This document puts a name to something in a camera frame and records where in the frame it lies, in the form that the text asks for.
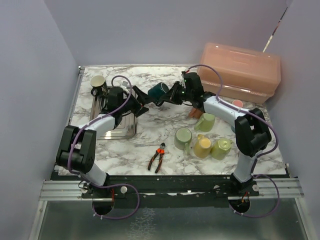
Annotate dark teal mug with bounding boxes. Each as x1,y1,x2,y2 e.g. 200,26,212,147
147,82,169,100

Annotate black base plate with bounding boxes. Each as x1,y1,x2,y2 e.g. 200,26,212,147
49,171,261,209

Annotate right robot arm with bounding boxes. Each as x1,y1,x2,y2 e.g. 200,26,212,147
148,72,272,196

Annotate pink plastic storage box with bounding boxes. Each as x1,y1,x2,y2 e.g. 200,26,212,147
197,43,281,104

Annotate lime green faceted mug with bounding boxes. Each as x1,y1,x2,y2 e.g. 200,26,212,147
210,137,233,160

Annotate black mug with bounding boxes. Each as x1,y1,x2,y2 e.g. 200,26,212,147
90,75,108,97

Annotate clear handle screwdriver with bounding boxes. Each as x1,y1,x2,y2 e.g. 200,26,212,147
134,143,161,148

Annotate sage green mug upright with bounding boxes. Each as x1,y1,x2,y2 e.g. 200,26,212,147
174,127,193,155

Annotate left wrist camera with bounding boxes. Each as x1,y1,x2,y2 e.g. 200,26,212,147
120,81,131,92

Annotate purple cable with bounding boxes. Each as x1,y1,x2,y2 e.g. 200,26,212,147
182,64,281,218
67,74,141,221

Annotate steel tray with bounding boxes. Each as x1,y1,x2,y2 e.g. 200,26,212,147
89,86,137,140

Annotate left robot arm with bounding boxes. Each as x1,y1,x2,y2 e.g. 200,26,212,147
56,85,156,198

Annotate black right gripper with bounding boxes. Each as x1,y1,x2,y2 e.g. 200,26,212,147
161,81,193,105

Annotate pink terracotta mug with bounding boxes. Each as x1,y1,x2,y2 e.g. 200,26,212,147
188,108,203,119

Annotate orange black pliers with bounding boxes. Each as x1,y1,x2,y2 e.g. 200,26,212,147
147,142,167,174

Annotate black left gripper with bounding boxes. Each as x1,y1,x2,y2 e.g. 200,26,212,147
119,85,156,117

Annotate aluminium rail frame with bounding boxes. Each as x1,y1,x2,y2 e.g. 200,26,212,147
38,179,88,202

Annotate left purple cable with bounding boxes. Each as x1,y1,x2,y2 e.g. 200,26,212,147
67,74,141,221

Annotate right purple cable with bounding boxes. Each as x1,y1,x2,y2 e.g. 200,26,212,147
182,64,281,218

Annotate light green mug lying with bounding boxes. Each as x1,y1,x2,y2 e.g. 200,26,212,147
194,113,216,132

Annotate yellow mug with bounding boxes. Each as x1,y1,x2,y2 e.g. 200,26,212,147
193,134,212,159

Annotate pink and blue mug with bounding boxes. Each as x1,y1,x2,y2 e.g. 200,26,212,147
232,99,244,108

